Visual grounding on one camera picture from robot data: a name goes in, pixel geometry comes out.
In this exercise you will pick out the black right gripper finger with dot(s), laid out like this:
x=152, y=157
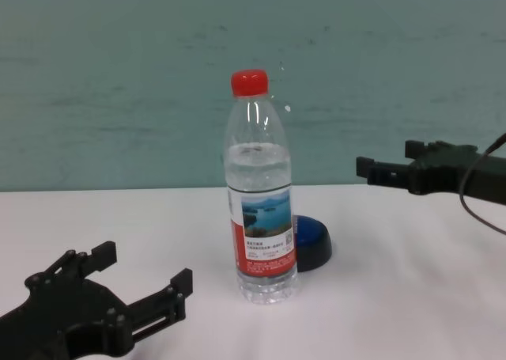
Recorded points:
x=419, y=148
x=383, y=172

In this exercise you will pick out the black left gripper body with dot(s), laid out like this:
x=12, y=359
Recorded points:
x=59, y=316

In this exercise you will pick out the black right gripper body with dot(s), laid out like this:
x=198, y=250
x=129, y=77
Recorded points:
x=439, y=174

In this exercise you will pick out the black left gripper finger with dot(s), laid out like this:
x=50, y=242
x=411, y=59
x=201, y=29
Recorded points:
x=103, y=255
x=166, y=308

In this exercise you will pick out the blue push button black base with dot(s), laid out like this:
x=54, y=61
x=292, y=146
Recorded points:
x=312, y=241

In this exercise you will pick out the clear water bottle red cap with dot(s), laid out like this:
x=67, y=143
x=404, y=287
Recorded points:
x=261, y=201

